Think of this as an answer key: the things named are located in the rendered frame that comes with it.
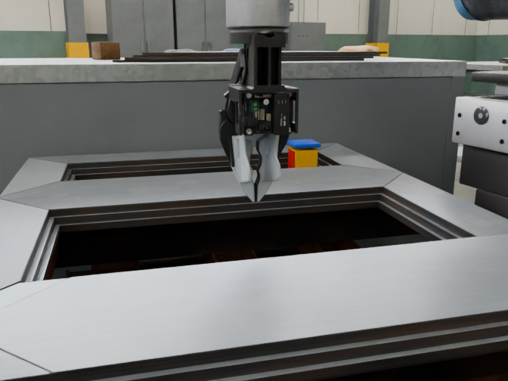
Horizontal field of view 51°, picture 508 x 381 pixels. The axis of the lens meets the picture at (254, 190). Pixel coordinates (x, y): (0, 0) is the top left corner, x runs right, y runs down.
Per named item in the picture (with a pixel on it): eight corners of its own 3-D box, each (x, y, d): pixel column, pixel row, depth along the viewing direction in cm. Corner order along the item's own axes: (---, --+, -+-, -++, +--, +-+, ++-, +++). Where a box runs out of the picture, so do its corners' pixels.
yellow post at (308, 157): (294, 235, 119) (295, 150, 114) (287, 227, 123) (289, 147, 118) (314, 233, 120) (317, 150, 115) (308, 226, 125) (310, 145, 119)
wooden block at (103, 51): (121, 59, 160) (119, 41, 158) (100, 59, 157) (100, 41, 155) (111, 58, 168) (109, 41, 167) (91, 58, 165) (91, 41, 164)
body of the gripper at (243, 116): (236, 141, 60) (235, 31, 57) (222, 130, 68) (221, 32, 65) (300, 139, 62) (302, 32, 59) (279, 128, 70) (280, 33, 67)
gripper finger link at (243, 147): (240, 213, 65) (239, 138, 62) (230, 199, 70) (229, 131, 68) (264, 212, 65) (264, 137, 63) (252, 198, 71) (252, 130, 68)
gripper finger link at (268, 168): (264, 212, 65) (264, 137, 63) (252, 198, 71) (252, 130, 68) (289, 209, 66) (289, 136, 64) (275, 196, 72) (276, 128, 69)
